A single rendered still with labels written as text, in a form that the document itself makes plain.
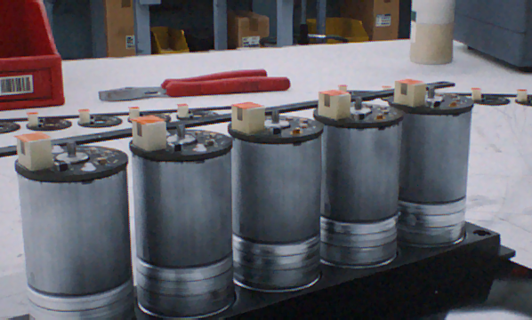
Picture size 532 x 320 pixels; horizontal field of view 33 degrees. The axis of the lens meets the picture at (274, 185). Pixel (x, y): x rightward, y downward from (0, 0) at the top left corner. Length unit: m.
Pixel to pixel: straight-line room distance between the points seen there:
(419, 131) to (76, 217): 0.11
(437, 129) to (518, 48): 0.42
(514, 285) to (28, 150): 0.15
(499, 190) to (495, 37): 0.33
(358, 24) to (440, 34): 4.26
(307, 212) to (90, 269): 0.06
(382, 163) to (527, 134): 0.26
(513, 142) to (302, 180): 0.26
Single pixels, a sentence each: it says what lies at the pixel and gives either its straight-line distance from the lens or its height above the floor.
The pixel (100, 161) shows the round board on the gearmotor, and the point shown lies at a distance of 0.20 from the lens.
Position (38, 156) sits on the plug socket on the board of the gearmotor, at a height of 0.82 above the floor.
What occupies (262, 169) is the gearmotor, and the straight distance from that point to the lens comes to 0.22.
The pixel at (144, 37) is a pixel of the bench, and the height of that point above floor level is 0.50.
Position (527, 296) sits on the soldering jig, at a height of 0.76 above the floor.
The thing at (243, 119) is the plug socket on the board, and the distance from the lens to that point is 0.22.
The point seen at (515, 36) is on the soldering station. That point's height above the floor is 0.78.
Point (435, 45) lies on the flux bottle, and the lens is 0.71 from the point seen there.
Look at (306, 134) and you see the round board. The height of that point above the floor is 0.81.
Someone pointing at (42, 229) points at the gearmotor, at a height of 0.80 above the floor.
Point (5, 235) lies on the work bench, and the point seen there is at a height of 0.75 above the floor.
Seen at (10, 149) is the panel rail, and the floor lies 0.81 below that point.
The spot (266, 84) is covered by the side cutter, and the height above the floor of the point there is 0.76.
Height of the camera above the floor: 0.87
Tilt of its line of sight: 17 degrees down
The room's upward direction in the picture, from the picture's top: straight up
